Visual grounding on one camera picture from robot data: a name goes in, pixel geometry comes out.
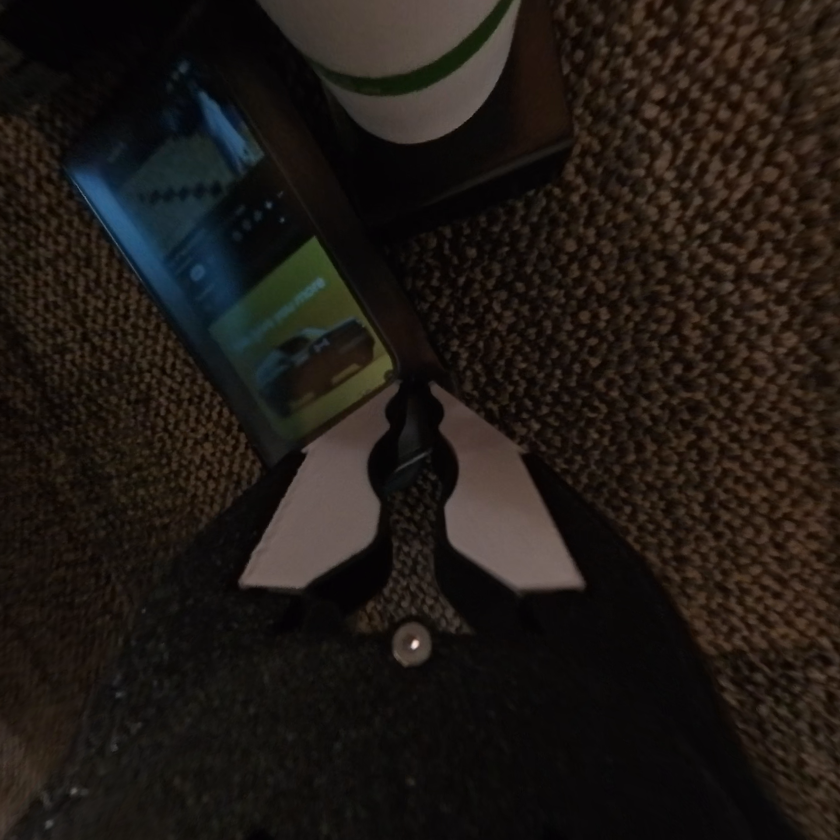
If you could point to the black toy pin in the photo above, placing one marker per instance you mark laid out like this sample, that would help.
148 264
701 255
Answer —
410 433

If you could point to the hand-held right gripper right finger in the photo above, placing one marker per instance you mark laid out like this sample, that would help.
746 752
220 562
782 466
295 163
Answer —
512 525

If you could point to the black smartphone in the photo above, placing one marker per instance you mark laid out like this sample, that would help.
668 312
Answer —
216 229

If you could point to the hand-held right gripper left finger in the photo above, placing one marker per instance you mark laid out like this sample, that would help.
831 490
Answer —
315 525

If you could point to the white cup green stripe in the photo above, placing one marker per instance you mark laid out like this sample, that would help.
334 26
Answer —
407 65

